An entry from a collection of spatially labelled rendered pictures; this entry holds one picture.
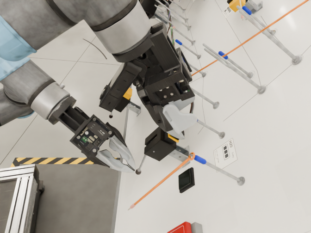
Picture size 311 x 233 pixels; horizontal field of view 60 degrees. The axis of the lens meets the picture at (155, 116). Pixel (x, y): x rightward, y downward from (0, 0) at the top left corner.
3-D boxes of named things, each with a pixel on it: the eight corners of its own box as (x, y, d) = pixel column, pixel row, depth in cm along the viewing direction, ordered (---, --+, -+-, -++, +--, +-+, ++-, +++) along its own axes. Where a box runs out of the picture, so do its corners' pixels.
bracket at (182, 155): (182, 150, 60) (164, 141, 58) (189, 145, 59) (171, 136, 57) (183, 168, 57) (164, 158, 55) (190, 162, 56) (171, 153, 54)
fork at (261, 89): (268, 89, 47) (208, 44, 41) (259, 96, 48) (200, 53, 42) (264, 83, 48) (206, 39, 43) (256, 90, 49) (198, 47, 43)
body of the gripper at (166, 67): (196, 100, 42) (161, 37, 35) (149, 118, 45) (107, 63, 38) (193, 72, 48) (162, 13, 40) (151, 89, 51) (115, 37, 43)
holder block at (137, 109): (126, 121, 102) (102, 109, 98) (144, 101, 95) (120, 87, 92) (124, 129, 98) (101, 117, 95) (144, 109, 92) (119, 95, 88)
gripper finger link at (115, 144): (137, 174, 57) (103, 145, 56) (133, 169, 62) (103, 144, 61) (146, 162, 57) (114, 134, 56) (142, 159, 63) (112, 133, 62)
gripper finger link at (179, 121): (207, 141, 47) (186, 101, 43) (177, 150, 49) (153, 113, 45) (206, 130, 50) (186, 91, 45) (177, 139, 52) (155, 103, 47)
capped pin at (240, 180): (236, 181, 43) (184, 155, 39) (242, 174, 43) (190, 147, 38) (240, 187, 42) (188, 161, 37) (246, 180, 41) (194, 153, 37)
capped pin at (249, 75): (253, 77, 51) (221, 53, 48) (246, 80, 53) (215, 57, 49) (253, 71, 52) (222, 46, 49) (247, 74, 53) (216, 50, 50)
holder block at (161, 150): (159, 146, 59) (145, 138, 57) (176, 132, 56) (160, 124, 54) (159, 161, 56) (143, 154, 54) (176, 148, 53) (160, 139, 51)
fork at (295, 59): (304, 59, 43) (244, 5, 37) (294, 67, 44) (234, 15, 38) (299, 53, 44) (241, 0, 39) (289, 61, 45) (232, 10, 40)
